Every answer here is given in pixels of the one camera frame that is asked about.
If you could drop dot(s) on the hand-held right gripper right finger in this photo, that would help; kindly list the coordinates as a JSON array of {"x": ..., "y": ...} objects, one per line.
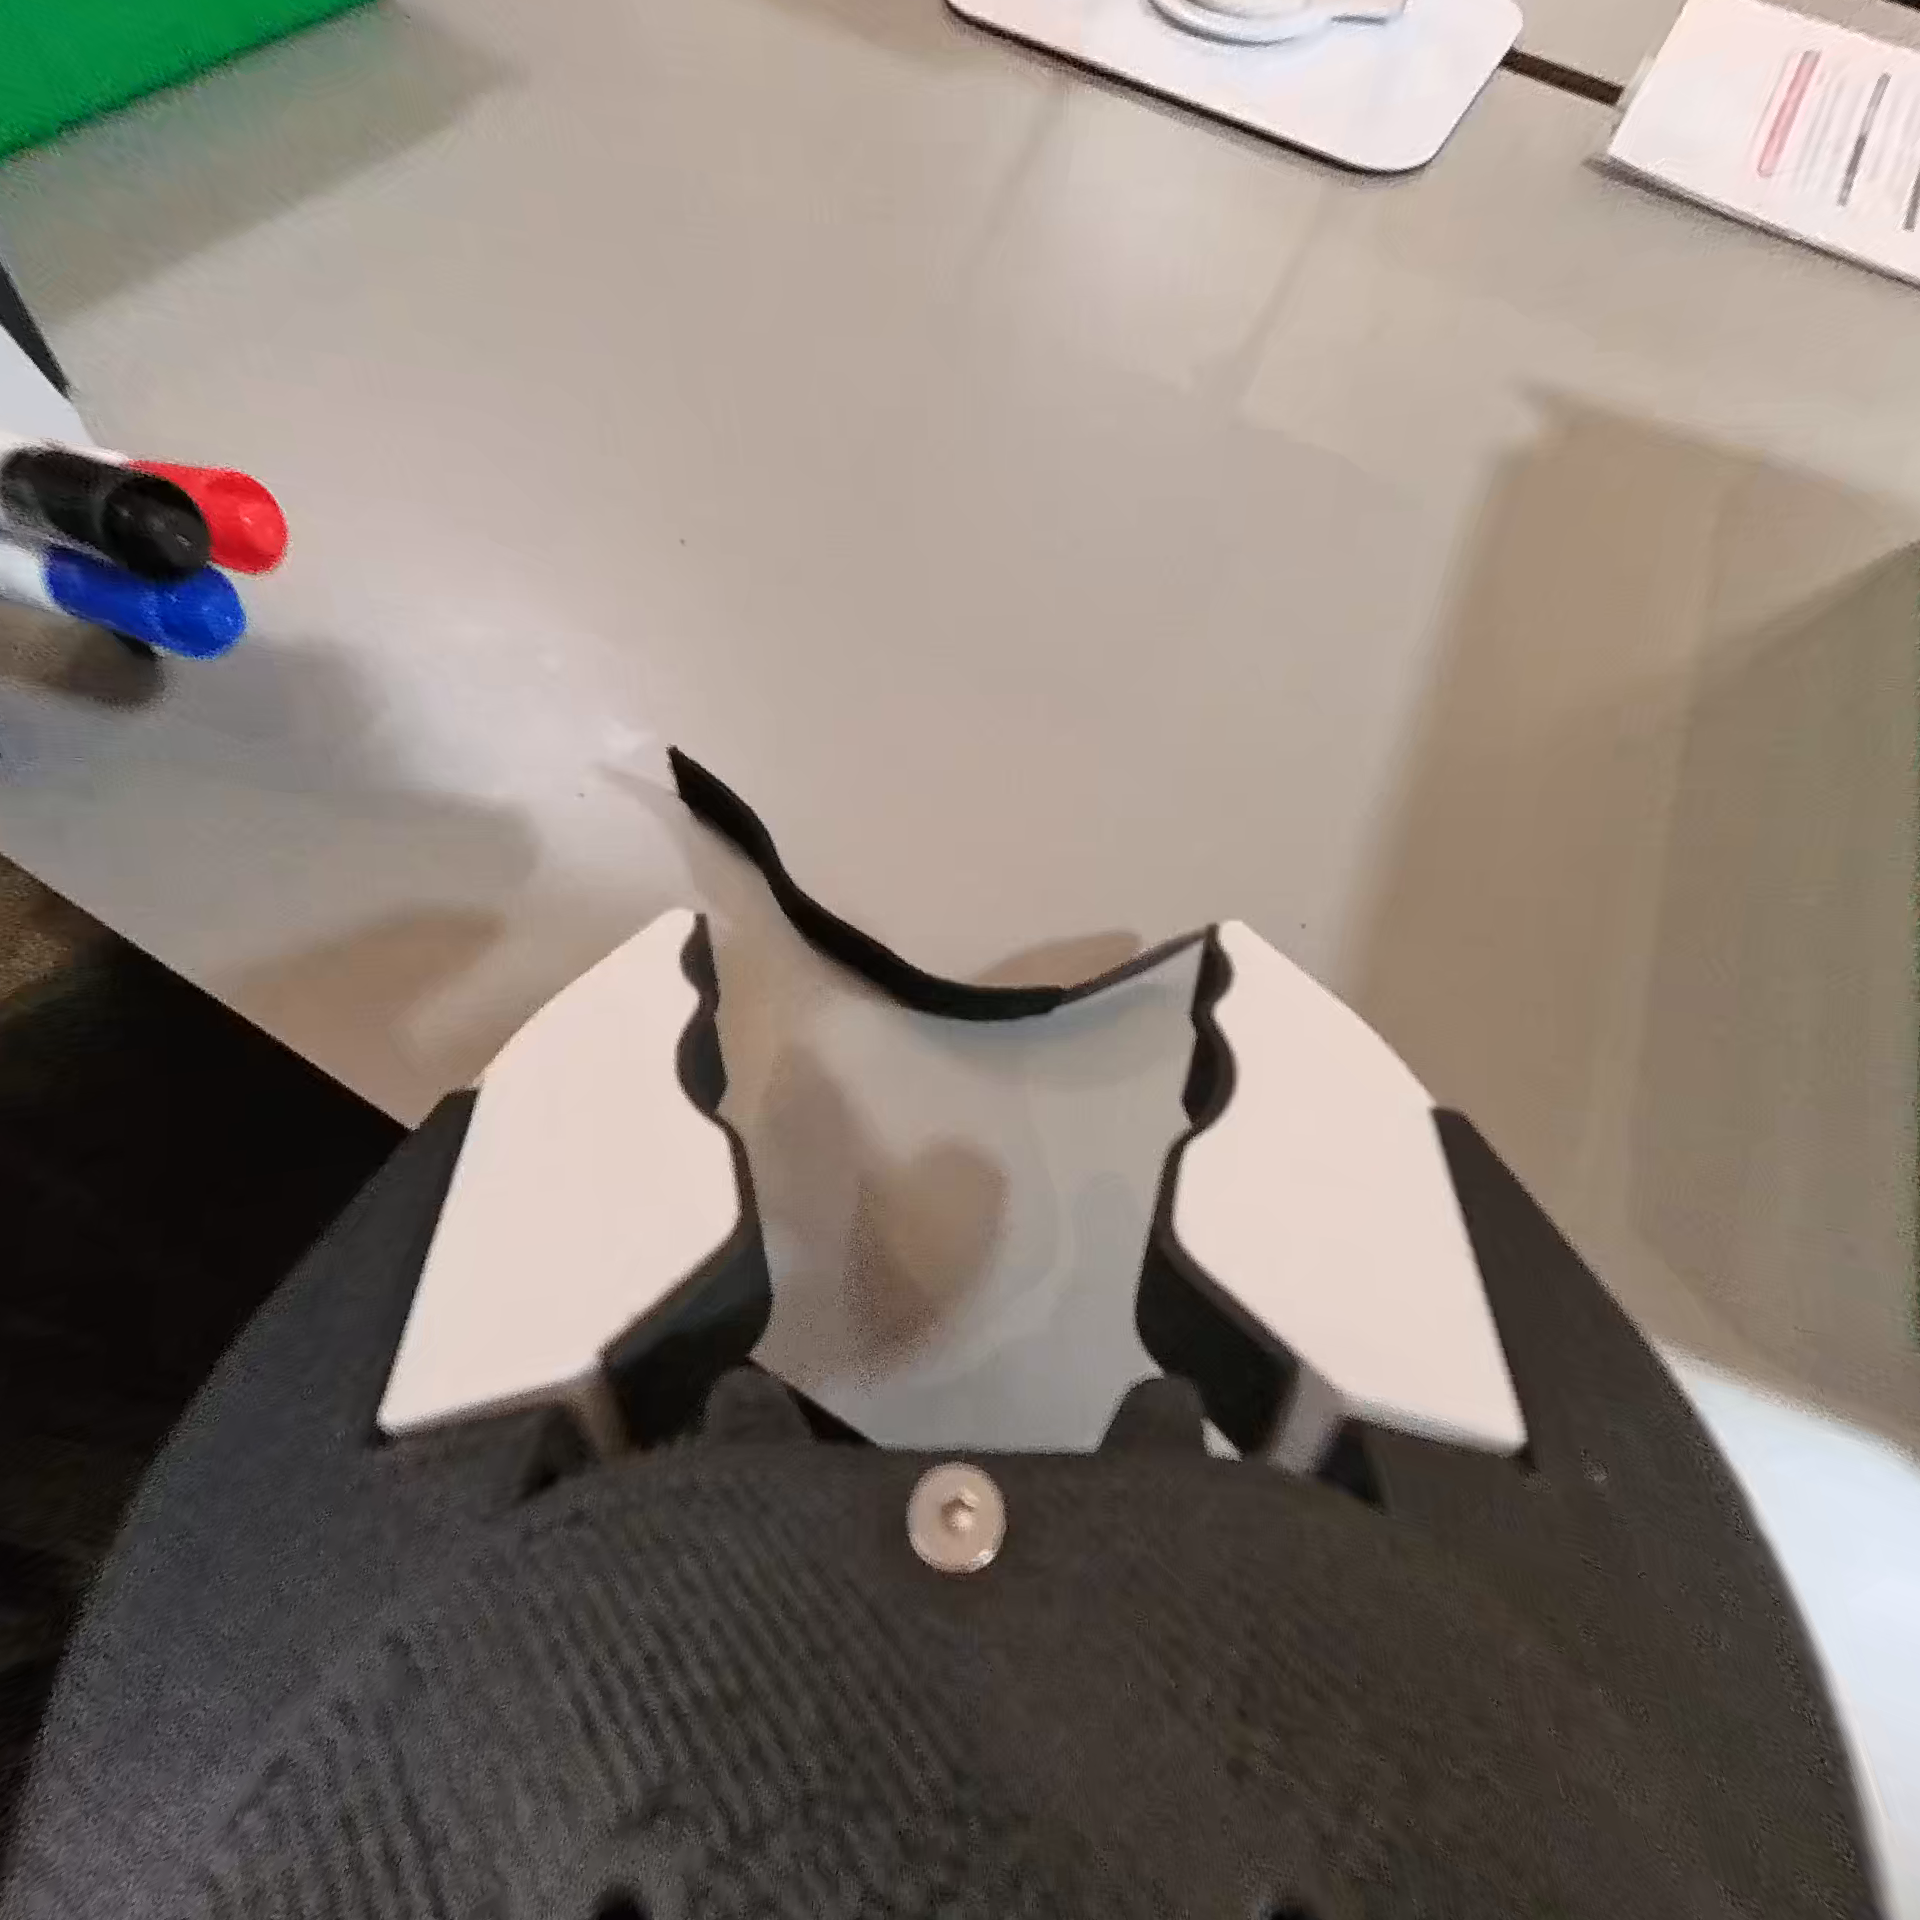
[{"x": 1335, "y": 1229}]

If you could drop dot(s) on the black dry erase marker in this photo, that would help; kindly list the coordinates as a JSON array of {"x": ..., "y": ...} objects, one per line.
[{"x": 103, "y": 509}]

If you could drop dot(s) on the red dry erase marker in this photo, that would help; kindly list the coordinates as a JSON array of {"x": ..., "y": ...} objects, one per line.
[{"x": 239, "y": 520}]

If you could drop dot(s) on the white printed paper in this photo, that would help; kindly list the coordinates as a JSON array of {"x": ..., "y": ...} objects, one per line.
[{"x": 1769, "y": 120}]

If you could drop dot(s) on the green plastic bin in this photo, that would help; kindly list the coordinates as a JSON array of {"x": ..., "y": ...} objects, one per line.
[{"x": 149, "y": 59}]

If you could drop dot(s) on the white flat pad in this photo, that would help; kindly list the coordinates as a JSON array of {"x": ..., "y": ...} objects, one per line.
[{"x": 1351, "y": 91}]

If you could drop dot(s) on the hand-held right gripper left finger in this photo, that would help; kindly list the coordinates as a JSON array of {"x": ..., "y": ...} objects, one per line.
[{"x": 574, "y": 1199}]

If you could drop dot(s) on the blue dry erase marker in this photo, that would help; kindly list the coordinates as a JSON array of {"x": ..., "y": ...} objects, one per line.
[{"x": 167, "y": 609}]

